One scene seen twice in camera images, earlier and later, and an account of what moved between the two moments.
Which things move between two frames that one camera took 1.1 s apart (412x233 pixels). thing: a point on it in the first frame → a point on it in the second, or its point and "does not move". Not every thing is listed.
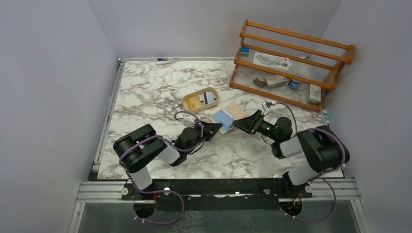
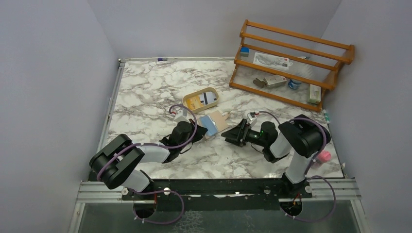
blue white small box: (245, 51) does not move
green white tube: (326, 116) does not move
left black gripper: (210, 130) → (200, 131)
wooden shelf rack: (287, 67) does not move
